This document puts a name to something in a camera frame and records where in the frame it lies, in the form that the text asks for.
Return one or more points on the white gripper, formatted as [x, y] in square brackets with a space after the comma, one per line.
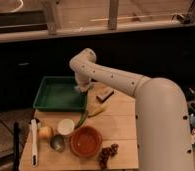
[83, 87]

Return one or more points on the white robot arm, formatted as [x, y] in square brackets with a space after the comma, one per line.
[162, 119]

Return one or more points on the green plastic tray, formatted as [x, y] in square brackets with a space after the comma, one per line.
[57, 93]

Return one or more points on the brown black eraser block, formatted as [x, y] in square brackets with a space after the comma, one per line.
[105, 94]

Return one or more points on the green chili pepper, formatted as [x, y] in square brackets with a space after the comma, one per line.
[82, 119]

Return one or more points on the white cup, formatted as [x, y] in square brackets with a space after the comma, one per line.
[65, 127]

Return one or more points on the wooden folding table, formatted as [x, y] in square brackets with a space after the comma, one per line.
[116, 125]

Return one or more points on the orange bowl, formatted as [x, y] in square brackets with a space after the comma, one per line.
[86, 141]

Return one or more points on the yellow onion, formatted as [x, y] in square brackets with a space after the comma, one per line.
[45, 132]

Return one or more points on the metal cup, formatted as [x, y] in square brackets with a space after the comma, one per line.
[57, 143]

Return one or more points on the bunch of dark grapes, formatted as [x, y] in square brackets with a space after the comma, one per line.
[105, 154]

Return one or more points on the black pole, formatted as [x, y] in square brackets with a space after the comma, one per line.
[16, 147]

